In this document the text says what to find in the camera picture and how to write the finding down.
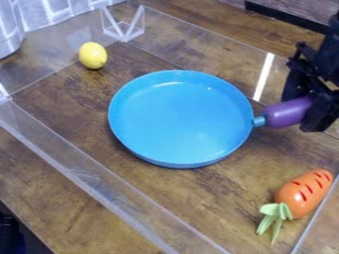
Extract blue round tray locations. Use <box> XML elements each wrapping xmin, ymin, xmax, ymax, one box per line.
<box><xmin>107</xmin><ymin>70</ymin><xmax>254</xmax><ymax>169</ymax></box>

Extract clear acrylic enclosure wall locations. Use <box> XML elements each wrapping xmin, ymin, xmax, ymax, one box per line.
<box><xmin>0</xmin><ymin>83</ymin><xmax>230</xmax><ymax>254</ymax></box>

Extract clear acrylic corner bracket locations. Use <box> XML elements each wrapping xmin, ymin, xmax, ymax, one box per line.
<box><xmin>99</xmin><ymin>6</ymin><xmax>144</xmax><ymax>43</ymax></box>

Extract grey checked curtain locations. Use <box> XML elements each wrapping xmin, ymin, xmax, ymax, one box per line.
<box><xmin>0</xmin><ymin>0</ymin><xmax>125</xmax><ymax>60</ymax></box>

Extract purple toy eggplant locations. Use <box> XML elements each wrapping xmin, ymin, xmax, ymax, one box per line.
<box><xmin>254</xmin><ymin>96</ymin><xmax>312</xmax><ymax>128</ymax></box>

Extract dark wooden ledge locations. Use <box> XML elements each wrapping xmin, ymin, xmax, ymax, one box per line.
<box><xmin>246</xmin><ymin>0</ymin><xmax>339</xmax><ymax>35</ymax></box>

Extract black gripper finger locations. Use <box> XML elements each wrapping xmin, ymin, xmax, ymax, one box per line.
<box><xmin>299</xmin><ymin>90</ymin><xmax>339</xmax><ymax>132</ymax></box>
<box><xmin>280</xmin><ymin>69</ymin><xmax>314</xmax><ymax>101</ymax></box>

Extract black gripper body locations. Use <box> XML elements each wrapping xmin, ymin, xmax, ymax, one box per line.
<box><xmin>286</xmin><ymin>19</ymin><xmax>339</xmax><ymax>97</ymax></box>

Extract orange toy carrot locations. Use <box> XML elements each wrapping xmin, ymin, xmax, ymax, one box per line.
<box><xmin>255</xmin><ymin>169</ymin><xmax>334</xmax><ymax>243</ymax></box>

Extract yellow toy lemon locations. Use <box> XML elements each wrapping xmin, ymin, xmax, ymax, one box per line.
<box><xmin>79</xmin><ymin>42</ymin><xmax>107</xmax><ymax>69</ymax></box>

